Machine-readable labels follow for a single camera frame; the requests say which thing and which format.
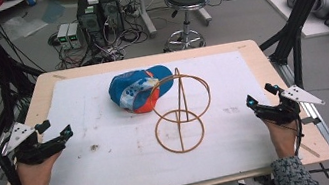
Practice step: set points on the grey power supply unit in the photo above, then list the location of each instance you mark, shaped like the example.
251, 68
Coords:
63, 36
74, 35

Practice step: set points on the blue and orange cap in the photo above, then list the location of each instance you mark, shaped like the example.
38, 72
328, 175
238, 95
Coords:
124, 85

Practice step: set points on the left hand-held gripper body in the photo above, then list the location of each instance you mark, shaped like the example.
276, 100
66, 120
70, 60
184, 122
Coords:
20, 133

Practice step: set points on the person's right hand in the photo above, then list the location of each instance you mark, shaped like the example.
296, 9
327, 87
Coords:
283, 140

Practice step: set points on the clear plastic sheet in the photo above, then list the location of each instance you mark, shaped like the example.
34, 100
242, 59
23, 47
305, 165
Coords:
23, 26

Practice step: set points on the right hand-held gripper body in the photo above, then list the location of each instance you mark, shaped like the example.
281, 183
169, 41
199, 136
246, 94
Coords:
301, 95

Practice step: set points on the white table mat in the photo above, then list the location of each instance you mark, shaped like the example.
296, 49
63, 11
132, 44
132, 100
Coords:
113, 162

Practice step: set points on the person's left hand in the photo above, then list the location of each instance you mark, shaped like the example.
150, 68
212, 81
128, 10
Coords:
33, 182

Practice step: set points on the grey metal table leg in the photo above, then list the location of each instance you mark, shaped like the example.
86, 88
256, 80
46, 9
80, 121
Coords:
146, 11

